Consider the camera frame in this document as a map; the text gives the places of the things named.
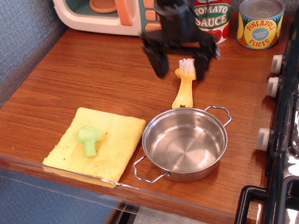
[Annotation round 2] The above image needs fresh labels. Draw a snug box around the teal toy microwave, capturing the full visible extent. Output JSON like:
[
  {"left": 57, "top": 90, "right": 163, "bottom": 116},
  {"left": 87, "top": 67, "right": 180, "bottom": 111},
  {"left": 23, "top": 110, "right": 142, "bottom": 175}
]
[{"left": 53, "top": 0, "right": 161, "bottom": 36}]

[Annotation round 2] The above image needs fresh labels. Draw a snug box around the black toy stove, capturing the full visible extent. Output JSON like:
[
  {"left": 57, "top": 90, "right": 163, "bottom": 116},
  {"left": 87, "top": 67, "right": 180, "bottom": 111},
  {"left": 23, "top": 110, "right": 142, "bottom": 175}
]
[{"left": 198, "top": 1, "right": 299, "bottom": 224}]

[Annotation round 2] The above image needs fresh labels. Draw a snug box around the yellow dish brush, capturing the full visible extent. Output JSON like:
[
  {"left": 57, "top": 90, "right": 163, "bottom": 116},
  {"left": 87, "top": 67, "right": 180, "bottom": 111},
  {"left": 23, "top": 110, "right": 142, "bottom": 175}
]
[{"left": 172, "top": 58, "right": 196, "bottom": 109}]

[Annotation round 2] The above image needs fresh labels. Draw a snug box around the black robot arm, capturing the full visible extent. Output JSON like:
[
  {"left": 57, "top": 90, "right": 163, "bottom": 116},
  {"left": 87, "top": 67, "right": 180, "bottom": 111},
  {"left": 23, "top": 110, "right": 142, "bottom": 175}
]
[{"left": 140, "top": 0, "right": 219, "bottom": 81}]

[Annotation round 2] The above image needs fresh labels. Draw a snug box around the yellow pineapple slices can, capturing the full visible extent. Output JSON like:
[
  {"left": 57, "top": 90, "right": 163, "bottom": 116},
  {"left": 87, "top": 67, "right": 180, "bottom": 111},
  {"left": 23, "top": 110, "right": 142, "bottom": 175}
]
[{"left": 237, "top": 0, "right": 285, "bottom": 50}]

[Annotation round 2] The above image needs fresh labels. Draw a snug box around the white stove knob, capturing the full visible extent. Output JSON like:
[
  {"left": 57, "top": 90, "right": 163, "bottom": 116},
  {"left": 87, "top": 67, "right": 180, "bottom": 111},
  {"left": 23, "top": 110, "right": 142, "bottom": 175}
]
[
  {"left": 257, "top": 127, "right": 271, "bottom": 152},
  {"left": 271, "top": 54, "right": 283, "bottom": 75},
  {"left": 266, "top": 76, "right": 280, "bottom": 98}
]

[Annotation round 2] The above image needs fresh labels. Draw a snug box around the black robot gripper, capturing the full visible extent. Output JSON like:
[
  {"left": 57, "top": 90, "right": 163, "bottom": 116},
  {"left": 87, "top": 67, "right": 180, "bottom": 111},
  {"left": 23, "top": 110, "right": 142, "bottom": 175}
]
[{"left": 141, "top": 0, "right": 220, "bottom": 82}]

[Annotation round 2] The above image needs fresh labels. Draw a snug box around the orange microwave turntable plate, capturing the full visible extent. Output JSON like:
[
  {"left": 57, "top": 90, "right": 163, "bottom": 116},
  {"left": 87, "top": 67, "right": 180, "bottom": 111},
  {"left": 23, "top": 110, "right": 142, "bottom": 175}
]
[{"left": 89, "top": 0, "right": 117, "bottom": 13}]

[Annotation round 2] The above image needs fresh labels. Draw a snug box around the clear acrylic table guard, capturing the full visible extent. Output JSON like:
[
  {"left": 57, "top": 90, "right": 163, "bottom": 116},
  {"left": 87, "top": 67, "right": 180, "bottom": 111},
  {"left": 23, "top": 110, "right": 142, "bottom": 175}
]
[{"left": 0, "top": 103, "right": 270, "bottom": 224}]

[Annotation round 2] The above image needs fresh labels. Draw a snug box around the stainless steel pot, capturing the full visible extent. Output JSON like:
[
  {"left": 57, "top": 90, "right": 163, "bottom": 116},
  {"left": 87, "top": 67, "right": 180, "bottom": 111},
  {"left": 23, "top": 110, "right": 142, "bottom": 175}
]
[{"left": 133, "top": 106, "right": 232, "bottom": 184}]

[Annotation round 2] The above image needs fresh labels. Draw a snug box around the white stove knob bottom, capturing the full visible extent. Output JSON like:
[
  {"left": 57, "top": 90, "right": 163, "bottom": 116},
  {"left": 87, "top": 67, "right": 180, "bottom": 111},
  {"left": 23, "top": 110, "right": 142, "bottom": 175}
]
[{"left": 257, "top": 127, "right": 271, "bottom": 152}]

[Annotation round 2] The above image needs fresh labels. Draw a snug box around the black oven door handle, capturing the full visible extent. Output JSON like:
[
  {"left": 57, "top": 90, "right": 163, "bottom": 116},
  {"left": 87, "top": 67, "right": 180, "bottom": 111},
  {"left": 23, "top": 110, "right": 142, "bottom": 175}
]
[{"left": 234, "top": 185, "right": 268, "bottom": 224}]

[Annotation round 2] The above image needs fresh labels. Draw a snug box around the red tomato sauce can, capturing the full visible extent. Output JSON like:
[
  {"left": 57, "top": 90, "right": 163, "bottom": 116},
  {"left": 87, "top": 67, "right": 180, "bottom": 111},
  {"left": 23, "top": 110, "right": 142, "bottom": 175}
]
[{"left": 194, "top": 0, "right": 232, "bottom": 44}]

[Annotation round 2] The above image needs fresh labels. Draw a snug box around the white stove knob middle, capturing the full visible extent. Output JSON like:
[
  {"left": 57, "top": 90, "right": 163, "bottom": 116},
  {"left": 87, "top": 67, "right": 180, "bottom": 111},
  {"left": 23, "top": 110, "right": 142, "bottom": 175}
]
[{"left": 266, "top": 76, "right": 280, "bottom": 98}]

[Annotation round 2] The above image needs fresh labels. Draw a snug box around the green toy broccoli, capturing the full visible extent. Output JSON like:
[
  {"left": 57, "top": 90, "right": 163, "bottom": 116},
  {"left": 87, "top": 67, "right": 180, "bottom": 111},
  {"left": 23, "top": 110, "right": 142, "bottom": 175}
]
[{"left": 74, "top": 125, "right": 102, "bottom": 158}]

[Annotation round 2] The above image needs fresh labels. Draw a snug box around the white stove knob top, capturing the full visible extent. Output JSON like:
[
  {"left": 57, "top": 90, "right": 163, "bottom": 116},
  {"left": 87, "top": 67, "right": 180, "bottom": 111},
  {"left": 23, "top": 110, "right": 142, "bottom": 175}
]
[{"left": 271, "top": 54, "right": 283, "bottom": 75}]

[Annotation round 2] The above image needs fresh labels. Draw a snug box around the yellow folded cloth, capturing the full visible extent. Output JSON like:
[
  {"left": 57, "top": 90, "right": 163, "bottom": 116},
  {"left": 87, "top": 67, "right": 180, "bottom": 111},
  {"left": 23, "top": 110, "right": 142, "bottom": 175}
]
[{"left": 43, "top": 107, "right": 146, "bottom": 188}]

